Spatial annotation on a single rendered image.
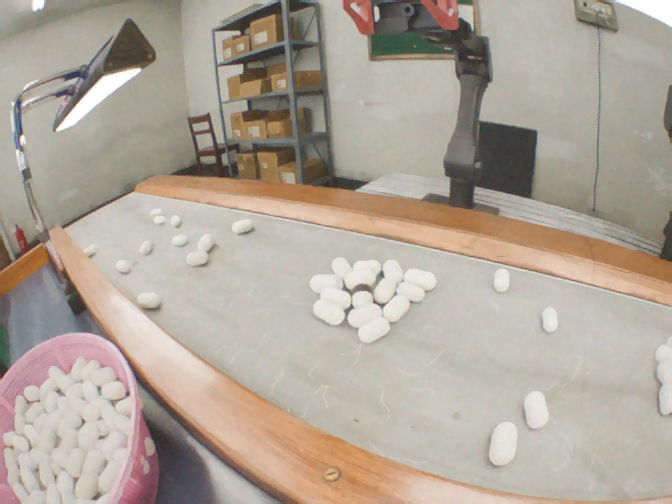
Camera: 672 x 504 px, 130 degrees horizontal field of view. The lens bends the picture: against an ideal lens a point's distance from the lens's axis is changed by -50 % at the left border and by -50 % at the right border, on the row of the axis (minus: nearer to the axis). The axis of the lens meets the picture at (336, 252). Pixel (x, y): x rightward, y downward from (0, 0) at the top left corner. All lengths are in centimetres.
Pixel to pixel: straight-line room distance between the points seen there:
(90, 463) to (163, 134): 467
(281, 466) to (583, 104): 232
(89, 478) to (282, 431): 19
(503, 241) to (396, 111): 219
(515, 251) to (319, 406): 32
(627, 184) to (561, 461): 228
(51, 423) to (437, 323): 43
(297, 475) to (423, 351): 16
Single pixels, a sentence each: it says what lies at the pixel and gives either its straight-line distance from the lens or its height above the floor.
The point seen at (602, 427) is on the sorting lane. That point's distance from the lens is 31.
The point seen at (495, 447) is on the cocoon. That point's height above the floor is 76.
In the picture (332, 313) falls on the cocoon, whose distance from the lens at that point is 30.
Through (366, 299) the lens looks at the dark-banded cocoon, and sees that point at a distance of 31.
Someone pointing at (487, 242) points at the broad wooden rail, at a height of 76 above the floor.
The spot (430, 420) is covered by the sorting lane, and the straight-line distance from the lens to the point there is 25.
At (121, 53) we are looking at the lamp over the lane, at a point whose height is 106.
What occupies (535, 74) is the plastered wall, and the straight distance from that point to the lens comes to 230.
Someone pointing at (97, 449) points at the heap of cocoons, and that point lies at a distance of 33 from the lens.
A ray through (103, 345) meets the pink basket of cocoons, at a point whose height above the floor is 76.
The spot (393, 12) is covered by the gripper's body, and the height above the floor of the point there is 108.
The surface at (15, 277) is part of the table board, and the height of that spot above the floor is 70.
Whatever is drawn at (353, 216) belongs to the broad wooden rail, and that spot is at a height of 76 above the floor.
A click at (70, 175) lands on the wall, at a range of 449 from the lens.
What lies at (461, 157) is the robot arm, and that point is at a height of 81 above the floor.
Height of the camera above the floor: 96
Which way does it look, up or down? 30 degrees down
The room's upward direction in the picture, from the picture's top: 5 degrees counter-clockwise
